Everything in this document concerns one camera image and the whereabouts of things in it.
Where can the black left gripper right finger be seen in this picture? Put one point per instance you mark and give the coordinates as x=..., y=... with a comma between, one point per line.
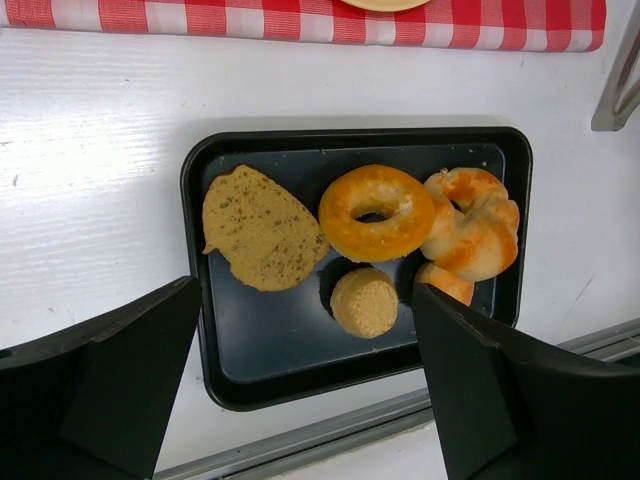
x=509, y=406

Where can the beige round plate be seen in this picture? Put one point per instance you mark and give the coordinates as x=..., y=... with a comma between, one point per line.
x=386, y=6

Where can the flat brown bread slice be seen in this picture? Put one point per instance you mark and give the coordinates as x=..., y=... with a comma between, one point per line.
x=269, y=238

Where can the red white checkered cloth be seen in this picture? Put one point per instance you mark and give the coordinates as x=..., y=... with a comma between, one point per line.
x=535, y=26

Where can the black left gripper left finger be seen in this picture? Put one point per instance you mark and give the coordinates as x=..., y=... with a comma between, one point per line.
x=93, y=401

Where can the small orange round bun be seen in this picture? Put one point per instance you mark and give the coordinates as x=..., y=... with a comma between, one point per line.
x=458, y=288

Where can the orange glazed donut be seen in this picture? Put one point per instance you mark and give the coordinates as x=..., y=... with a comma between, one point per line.
x=376, y=213

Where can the twisted orange white bun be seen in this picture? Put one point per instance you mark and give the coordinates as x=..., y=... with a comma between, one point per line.
x=475, y=230

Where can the metal serving tongs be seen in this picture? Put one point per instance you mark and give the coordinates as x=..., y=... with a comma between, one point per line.
x=619, y=98

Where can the black baking tray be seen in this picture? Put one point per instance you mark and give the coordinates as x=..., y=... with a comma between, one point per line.
x=260, y=349

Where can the small round tan muffin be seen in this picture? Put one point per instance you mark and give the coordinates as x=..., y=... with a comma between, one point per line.
x=365, y=303

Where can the aluminium rail at table edge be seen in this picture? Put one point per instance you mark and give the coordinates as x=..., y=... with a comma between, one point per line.
x=319, y=441

